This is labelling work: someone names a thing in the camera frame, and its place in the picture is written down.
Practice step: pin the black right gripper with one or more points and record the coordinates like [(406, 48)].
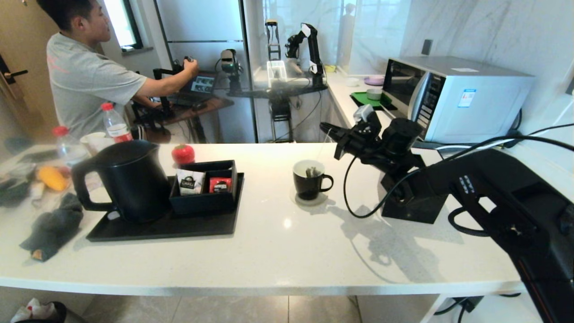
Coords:
[(363, 141)]

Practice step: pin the black electric kettle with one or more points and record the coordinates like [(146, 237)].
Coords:
[(134, 184)]

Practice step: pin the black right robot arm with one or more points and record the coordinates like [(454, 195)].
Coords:
[(493, 193)]

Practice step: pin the red snack packet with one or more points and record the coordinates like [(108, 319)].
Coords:
[(219, 185)]

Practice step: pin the black compartment box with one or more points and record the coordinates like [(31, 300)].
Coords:
[(204, 204)]

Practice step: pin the white packet with black logo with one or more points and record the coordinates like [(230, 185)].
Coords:
[(189, 184)]

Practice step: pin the green tray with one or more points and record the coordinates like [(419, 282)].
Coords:
[(363, 99)]

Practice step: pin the small white cup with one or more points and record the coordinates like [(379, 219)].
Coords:
[(351, 82)]

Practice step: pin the small white bowl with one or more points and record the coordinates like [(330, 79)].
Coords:
[(373, 94)]

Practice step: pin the black mug white inside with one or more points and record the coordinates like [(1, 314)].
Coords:
[(307, 188)]

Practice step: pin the purple plate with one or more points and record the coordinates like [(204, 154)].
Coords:
[(374, 80)]

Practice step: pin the round pale coaster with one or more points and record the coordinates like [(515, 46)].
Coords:
[(314, 202)]

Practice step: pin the black white robot joint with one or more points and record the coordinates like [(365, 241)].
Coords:
[(314, 49)]

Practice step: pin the black power strip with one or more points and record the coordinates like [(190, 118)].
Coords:
[(423, 144)]

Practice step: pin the black tissue box white lid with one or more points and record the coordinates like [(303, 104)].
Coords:
[(412, 206)]

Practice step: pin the brown wooden desk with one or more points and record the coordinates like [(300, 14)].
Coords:
[(210, 104)]

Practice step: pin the black laptop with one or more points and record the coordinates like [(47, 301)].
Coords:
[(199, 87)]

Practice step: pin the silver microwave oven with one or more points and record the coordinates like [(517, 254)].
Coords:
[(475, 103)]

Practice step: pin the red tomato shaped timer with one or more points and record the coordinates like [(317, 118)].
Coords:
[(183, 154)]

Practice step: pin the black rectangular serving tray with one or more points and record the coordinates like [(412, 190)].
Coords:
[(179, 229)]

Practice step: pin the clear water bottle red cap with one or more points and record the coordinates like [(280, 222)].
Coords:
[(115, 125)]

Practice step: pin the paper cup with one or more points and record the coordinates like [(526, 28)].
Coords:
[(96, 140)]

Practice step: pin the dark framed window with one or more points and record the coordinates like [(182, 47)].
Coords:
[(119, 22)]

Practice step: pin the man in grey t-shirt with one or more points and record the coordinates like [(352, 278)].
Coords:
[(85, 80)]

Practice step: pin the red label water bottle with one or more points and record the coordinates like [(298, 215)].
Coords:
[(69, 150)]

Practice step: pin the orange corn toy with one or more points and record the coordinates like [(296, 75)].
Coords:
[(53, 178)]

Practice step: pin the dark grey cloth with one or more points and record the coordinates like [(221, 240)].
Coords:
[(54, 229)]

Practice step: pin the bin with white rubbish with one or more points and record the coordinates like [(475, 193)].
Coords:
[(36, 309)]

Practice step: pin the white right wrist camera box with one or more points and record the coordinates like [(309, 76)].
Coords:
[(364, 112)]

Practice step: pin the dark wall socket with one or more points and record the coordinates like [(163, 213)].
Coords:
[(426, 47)]

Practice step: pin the black upright bracket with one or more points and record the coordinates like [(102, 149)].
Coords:
[(271, 22)]

